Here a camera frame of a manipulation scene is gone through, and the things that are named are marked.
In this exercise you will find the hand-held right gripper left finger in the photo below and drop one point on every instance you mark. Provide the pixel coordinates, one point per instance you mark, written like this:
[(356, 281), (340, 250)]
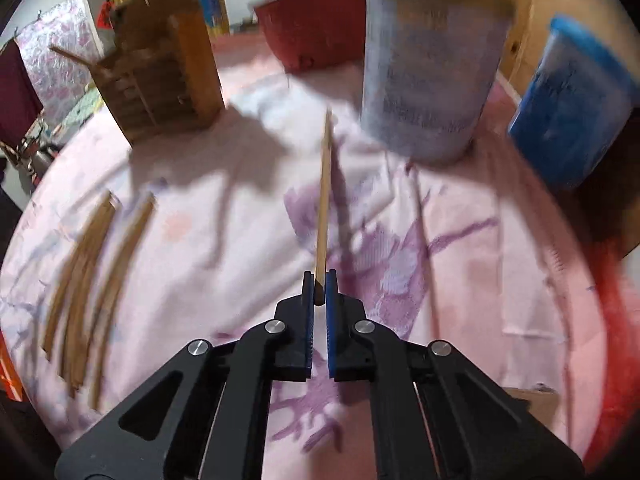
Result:
[(310, 320)]

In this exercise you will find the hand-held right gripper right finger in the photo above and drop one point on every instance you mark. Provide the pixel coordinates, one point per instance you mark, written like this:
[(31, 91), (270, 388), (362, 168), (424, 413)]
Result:
[(331, 330)]

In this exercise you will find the wooden chopstick holder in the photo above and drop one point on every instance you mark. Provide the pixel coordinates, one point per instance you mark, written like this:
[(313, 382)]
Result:
[(160, 85)]

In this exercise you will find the brown cardboard piece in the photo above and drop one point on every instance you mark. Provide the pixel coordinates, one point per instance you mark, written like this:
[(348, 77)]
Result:
[(535, 410)]

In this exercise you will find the milk powder can gold lid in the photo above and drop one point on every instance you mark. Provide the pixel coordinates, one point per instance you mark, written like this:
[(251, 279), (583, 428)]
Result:
[(425, 70)]

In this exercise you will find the red plastic bag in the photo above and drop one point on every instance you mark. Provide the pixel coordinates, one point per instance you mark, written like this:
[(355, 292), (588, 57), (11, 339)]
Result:
[(615, 360)]

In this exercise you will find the red electric pot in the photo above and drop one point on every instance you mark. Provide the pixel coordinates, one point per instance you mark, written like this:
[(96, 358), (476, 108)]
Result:
[(310, 30)]

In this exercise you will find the green checked side table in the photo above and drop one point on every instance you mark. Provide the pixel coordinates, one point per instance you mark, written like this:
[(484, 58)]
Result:
[(80, 115)]

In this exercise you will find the blue lidded canister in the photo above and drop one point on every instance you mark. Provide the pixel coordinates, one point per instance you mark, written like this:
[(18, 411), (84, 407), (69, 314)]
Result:
[(565, 115)]

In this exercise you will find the maroon hanging cloth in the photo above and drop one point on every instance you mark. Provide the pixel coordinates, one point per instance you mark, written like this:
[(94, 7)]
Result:
[(17, 95)]

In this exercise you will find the round wooden board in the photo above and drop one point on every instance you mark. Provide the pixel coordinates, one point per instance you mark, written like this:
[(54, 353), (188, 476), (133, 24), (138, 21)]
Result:
[(532, 20)]

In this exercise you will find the pink floral curtain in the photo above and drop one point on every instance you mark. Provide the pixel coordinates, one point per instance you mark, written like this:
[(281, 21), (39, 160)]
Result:
[(55, 50)]

